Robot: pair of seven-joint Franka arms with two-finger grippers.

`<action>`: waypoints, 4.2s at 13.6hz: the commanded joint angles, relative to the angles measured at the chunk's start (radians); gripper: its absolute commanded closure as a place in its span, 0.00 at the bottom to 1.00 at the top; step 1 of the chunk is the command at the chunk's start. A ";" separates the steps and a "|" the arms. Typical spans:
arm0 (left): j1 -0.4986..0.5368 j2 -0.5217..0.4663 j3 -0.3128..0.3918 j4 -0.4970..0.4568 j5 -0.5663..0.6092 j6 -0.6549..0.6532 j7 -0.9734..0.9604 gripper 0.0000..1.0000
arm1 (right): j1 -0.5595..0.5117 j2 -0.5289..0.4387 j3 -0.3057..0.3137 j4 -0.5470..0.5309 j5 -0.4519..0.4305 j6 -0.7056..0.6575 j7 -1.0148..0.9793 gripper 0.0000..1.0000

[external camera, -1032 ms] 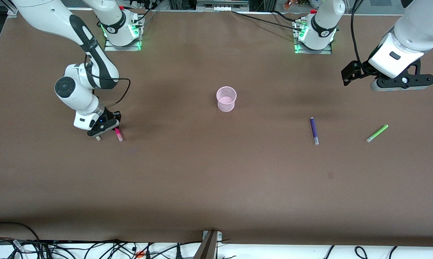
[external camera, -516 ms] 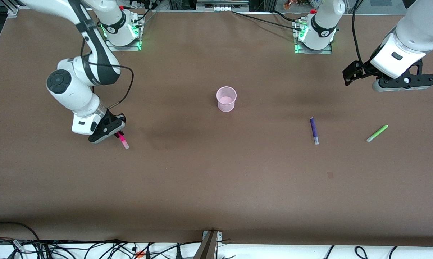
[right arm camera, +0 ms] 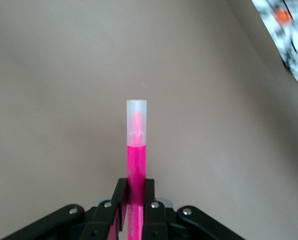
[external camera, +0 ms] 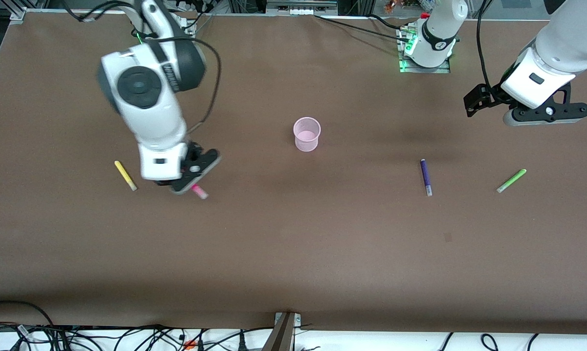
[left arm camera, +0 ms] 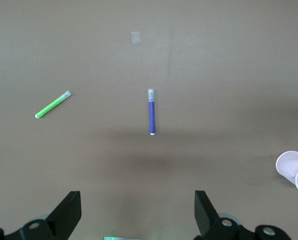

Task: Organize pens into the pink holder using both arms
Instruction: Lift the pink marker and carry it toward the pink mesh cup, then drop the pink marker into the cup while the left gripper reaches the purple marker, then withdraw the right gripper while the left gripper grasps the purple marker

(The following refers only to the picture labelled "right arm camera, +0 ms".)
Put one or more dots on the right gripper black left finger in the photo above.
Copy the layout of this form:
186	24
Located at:
101	222

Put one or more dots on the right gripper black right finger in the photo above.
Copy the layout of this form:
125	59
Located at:
158	222

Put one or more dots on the pink highlighter pen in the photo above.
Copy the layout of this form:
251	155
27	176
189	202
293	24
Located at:
136	162

